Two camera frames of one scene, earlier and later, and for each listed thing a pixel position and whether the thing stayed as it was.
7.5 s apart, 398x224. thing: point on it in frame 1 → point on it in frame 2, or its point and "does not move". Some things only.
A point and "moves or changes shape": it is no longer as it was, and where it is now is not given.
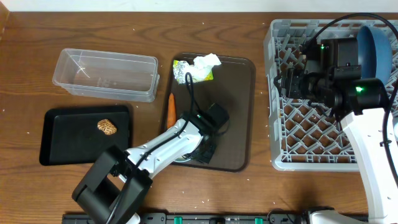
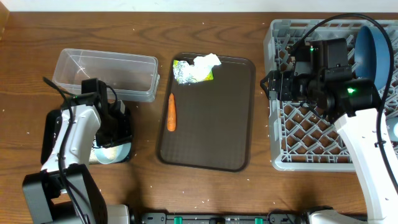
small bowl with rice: x=181 y=159 moves or changes shape
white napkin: x=203 y=66 does not move
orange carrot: x=171 y=117 does not move
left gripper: x=204 y=149 → x=115 y=137
